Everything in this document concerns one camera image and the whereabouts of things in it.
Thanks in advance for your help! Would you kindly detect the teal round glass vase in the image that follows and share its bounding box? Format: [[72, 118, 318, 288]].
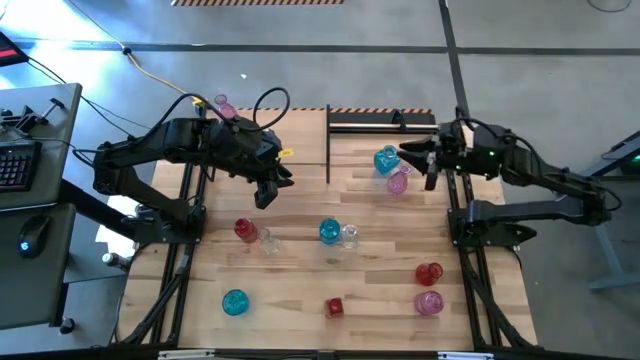
[[221, 288, 251, 317]]

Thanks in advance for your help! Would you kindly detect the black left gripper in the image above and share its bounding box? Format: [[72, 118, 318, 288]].
[[224, 126, 296, 191]]

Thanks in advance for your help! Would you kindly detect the teal flask-shaped glass vase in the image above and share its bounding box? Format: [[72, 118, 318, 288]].
[[373, 144, 402, 176]]

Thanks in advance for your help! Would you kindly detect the tall pink glass vase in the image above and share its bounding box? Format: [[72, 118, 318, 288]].
[[386, 163, 414, 196]]

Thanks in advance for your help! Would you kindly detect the pink round glass vase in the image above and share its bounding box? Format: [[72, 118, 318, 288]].
[[413, 290, 445, 317]]

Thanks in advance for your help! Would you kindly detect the clear round glass vase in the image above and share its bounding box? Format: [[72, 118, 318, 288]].
[[340, 223, 361, 250]]

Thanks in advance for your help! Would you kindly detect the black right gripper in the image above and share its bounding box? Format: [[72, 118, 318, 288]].
[[397, 121, 477, 177]]

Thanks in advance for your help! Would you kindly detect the red ribbed glass bottle vase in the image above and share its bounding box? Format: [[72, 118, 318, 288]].
[[233, 217, 259, 245]]

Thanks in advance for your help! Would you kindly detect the silver metal bracket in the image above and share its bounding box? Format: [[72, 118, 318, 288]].
[[437, 351, 495, 360], [158, 349, 216, 360]]

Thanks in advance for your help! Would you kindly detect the yellow floor cable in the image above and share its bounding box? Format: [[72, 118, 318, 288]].
[[64, 0, 210, 109]]

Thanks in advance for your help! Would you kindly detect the black aluminium frame rail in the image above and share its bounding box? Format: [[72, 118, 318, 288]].
[[328, 124, 441, 137], [0, 344, 640, 360], [439, 169, 539, 351], [112, 149, 217, 349]]

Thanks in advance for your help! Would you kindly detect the black clamp device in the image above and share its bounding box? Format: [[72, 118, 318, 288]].
[[0, 97, 66, 135]]

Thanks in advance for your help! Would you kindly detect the small dark bottle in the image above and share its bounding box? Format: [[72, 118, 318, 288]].
[[101, 252, 132, 272]]

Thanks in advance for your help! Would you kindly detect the black floor cable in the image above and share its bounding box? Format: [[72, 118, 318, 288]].
[[24, 54, 154, 132]]

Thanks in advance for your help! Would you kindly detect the teal cylindrical glass vase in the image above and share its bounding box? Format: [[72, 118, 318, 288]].
[[318, 217, 342, 246]]

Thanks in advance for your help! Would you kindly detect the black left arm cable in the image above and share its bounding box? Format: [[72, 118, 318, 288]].
[[144, 87, 292, 146]]

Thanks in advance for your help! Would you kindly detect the grey metal stand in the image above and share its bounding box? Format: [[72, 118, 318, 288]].
[[549, 128, 640, 294]]

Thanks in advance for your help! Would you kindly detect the pink twisted glass vase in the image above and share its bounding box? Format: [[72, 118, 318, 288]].
[[213, 93, 239, 121]]

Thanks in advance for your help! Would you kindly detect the dark grey desk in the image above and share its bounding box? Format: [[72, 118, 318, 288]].
[[0, 202, 76, 331]]

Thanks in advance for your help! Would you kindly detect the red round glass vase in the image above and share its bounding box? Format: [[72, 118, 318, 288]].
[[414, 262, 445, 288]]

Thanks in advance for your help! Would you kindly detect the black computer mouse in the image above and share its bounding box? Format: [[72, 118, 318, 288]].
[[18, 214, 53, 260]]

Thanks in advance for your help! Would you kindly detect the dark monitor screen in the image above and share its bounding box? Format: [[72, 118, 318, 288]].
[[0, 32, 30, 69]]

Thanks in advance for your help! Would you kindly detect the white box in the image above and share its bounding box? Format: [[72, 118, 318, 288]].
[[94, 193, 141, 259]]

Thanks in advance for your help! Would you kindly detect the black keyboard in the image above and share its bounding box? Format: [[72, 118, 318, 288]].
[[0, 140, 44, 194]]

